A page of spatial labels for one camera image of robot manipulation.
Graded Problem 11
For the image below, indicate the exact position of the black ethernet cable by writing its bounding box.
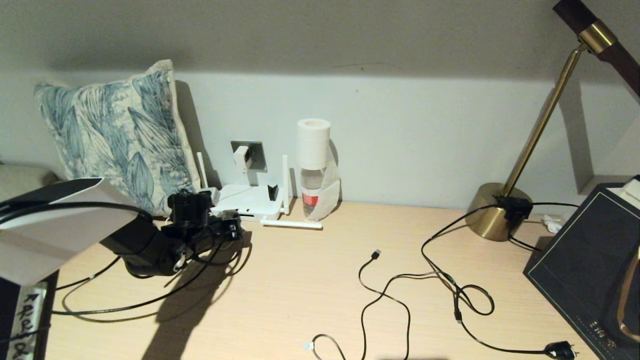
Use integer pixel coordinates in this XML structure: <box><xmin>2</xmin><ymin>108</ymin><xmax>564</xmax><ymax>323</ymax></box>
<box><xmin>51</xmin><ymin>227</ymin><xmax>246</xmax><ymax>317</ymax></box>

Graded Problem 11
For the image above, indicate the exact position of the black USB cable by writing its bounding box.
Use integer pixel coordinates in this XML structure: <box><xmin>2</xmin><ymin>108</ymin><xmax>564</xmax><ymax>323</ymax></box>
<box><xmin>302</xmin><ymin>249</ymin><xmax>463</xmax><ymax>360</ymax></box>

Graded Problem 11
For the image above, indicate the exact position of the blue leaf print pillow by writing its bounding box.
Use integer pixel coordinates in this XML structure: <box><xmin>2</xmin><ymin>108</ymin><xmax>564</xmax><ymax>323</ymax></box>
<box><xmin>34</xmin><ymin>60</ymin><xmax>208</xmax><ymax>217</ymax></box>

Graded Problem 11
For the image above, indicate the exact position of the white paper roll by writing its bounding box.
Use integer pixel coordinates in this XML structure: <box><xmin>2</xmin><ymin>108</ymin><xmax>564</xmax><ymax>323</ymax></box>
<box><xmin>296</xmin><ymin>118</ymin><xmax>332</xmax><ymax>171</ymax></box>

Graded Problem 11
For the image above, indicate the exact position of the white cord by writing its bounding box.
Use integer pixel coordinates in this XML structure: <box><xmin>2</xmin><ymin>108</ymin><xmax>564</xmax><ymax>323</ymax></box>
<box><xmin>212</xmin><ymin>170</ymin><xmax>251</xmax><ymax>221</ymax></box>

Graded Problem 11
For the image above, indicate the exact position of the clear bottle with red label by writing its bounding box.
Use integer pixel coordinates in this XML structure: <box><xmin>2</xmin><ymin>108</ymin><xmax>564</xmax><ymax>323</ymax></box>
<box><xmin>300</xmin><ymin>167</ymin><xmax>328</xmax><ymax>220</ymax></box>

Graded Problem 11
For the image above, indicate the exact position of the small crumpled white paper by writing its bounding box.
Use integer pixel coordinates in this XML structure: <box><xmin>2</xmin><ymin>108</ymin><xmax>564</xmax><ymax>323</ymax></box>
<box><xmin>542</xmin><ymin>214</ymin><xmax>564</xmax><ymax>235</ymax></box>

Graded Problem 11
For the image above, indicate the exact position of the black lamp power cord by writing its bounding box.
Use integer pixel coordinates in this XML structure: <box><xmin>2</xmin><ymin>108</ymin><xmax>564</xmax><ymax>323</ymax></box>
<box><xmin>421</xmin><ymin>201</ymin><xmax>581</xmax><ymax>360</ymax></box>

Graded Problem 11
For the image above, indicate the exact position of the brass desk lamp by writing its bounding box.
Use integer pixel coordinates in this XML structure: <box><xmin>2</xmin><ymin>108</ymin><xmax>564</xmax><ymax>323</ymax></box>
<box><xmin>466</xmin><ymin>0</ymin><xmax>640</xmax><ymax>242</ymax></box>

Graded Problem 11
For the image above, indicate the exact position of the white power adapter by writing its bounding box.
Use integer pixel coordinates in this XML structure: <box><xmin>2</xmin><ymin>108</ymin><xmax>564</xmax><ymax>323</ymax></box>
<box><xmin>233</xmin><ymin>145</ymin><xmax>253</xmax><ymax>174</ymax></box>

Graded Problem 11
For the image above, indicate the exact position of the grey wall socket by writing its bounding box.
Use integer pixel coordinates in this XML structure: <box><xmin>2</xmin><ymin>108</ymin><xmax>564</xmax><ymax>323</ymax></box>
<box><xmin>231</xmin><ymin>140</ymin><xmax>267</xmax><ymax>173</ymax></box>

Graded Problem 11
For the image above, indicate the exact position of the black left wrist camera cable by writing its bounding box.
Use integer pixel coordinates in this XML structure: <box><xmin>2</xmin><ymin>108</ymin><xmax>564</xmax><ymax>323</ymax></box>
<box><xmin>0</xmin><ymin>199</ymin><xmax>246</xmax><ymax>268</ymax></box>

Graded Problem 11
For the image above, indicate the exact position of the black cord switch box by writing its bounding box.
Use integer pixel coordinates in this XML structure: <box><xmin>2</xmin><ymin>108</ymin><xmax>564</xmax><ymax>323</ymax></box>
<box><xmin>495</xmin><ymin>196</ymin><xmax>534</xmax><ymax>221</ymax></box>

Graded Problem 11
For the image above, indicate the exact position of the white router with antennas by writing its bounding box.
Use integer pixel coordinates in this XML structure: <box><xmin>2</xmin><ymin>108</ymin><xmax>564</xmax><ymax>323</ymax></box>
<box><xmin>196</xmin><ymin>152</ymin><xmax>324</xmax><ymax>231</ymax></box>

